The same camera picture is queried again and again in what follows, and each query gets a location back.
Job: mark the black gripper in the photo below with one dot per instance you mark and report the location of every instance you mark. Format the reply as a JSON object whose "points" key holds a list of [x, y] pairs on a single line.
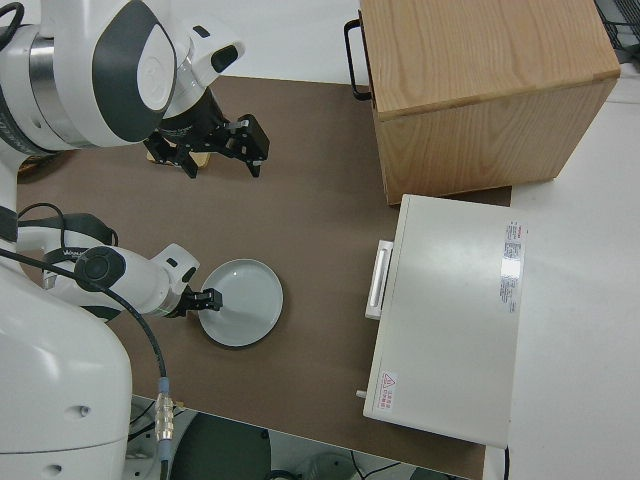
{"points": [[192, 127], [189, 304]]}

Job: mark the gray round plate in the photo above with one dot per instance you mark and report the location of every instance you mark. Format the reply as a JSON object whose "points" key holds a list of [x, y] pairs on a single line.
{"points": [[250, 310]]}

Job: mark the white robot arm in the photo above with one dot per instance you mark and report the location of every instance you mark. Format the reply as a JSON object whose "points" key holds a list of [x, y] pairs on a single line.
{"points": [[60, 375], [137, 282]]}

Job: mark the small flat wooden board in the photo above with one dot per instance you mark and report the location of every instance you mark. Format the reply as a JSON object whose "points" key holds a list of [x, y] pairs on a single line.
{"points": [[202, 160]]}

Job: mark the brown table mat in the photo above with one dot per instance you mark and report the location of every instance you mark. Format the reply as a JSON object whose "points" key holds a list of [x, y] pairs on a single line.
{"points": [[300, 225]]}

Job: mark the dark round stool seat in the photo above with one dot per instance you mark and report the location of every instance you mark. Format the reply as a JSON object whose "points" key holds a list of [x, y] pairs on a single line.
{"points": [[220, 450]]}

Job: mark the woven brown basket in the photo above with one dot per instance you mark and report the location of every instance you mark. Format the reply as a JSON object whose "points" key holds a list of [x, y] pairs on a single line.
{"points": [[35, 163]]}

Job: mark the white toaster oven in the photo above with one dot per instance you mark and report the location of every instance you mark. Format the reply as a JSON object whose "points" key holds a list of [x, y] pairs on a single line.
{"points": [[450, 310]]}

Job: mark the light wooden box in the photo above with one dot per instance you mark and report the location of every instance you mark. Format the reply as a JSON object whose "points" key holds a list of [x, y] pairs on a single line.
{"points": [[475, 75]]}

